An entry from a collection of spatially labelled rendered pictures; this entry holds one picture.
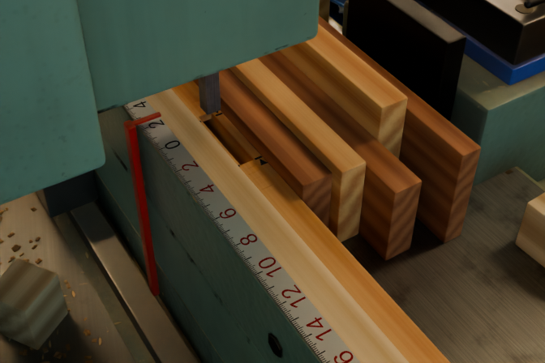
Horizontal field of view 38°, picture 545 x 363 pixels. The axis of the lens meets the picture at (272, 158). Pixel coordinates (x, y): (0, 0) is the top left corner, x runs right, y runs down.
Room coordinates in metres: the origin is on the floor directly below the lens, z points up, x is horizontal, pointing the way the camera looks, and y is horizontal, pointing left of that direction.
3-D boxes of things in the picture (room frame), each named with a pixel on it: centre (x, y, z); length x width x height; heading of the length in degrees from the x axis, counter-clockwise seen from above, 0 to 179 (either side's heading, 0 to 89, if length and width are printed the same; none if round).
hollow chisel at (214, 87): (0.36, 0.04, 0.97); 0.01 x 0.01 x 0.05; 32
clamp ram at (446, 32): (0.42, -0.10, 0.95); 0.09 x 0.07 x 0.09; 32
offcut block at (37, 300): (0.32, 0.16, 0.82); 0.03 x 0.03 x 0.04; 65
